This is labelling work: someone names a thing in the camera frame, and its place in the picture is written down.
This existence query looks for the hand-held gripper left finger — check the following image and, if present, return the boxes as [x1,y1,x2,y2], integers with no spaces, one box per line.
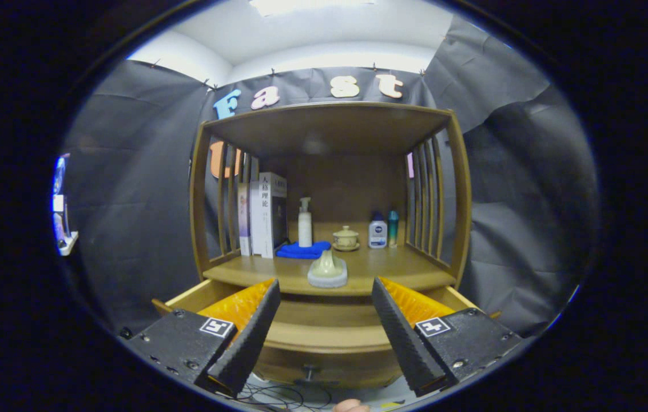
[126,279,281,397]

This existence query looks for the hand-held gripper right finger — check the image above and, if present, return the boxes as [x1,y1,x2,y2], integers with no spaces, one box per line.
[371,277,523,397]

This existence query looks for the wooden drawer with black knob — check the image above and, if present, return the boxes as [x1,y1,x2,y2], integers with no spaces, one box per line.
[152,279,502,390]

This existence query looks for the beige scrubber with white pad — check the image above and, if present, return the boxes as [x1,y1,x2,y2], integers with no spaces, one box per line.
[307,250,348,288]

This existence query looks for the wooden countertop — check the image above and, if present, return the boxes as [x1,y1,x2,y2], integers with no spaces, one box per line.
[202,246,457,297]

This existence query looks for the wooden cabinet with slatted sides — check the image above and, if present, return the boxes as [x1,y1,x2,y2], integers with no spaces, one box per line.
[188,102,473,298]

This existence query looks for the blue folded cloth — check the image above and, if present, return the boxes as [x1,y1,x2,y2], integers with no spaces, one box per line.
[276,240,332,260]

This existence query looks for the white lotion bottle blue cap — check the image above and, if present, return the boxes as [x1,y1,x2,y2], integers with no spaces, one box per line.
[368,212,388,249]

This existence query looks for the thin white purple book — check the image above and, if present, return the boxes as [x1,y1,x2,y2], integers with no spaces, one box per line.
[237,183,252,256]

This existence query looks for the thick white book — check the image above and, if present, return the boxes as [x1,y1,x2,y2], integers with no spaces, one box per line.
[250,172,288,259]

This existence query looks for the beige lidded teacup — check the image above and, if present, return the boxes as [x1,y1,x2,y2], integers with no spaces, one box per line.
[332,225,360,252]

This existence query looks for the white pump bottle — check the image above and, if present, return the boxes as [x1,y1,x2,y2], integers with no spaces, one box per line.
[298,197,313,248]

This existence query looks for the black backdrop cloth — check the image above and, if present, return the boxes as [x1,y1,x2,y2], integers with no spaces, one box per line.
[63,14,599,338]

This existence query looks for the ceiling light panel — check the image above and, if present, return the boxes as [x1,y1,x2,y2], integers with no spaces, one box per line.
[249,0,379,17]

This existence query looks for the black floor cables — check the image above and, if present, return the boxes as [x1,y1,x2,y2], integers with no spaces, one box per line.
[226,381,333,410]

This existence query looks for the white wall shelf with items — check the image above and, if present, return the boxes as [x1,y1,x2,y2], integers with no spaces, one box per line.
[52,154,79,257]

